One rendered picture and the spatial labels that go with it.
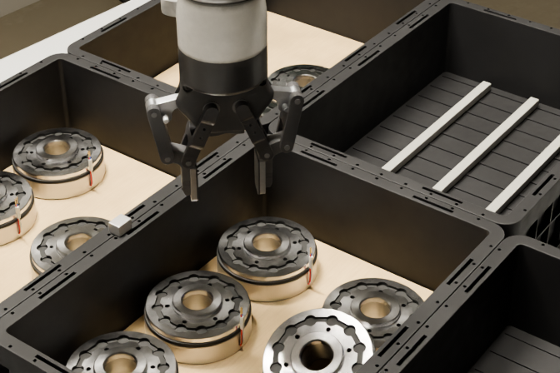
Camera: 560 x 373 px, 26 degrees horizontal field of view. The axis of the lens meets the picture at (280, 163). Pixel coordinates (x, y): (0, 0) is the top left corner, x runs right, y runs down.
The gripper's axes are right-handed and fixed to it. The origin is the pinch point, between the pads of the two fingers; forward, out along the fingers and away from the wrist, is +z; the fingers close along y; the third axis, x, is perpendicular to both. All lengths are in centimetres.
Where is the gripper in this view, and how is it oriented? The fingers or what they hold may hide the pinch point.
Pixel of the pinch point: (227, 179)
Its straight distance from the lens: 109.4
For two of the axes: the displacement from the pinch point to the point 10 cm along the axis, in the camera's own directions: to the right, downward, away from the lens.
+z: 0.0, 8.2, 5.7
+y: 9.9, -1.0, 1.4
